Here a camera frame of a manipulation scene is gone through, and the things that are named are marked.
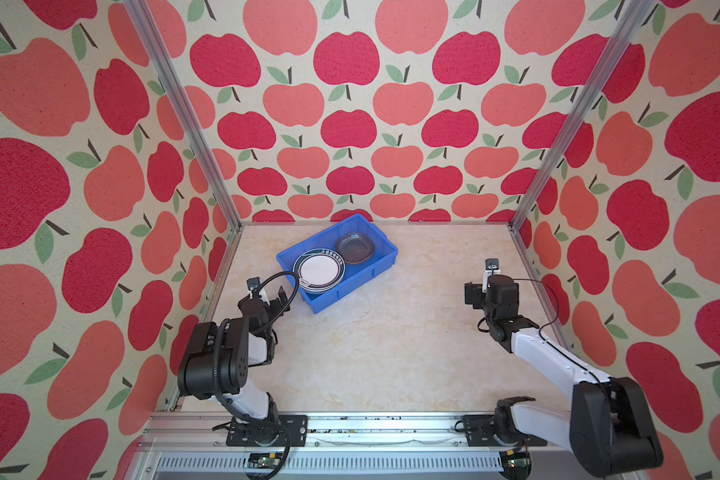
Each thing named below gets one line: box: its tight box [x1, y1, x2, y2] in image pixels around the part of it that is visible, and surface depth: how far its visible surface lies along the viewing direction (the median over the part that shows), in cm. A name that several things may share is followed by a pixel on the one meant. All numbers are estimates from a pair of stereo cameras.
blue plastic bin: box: [276, 214, 399, 272], surface depth 110 cm
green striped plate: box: [292, 248, 346, 294], surface depth 105 cm
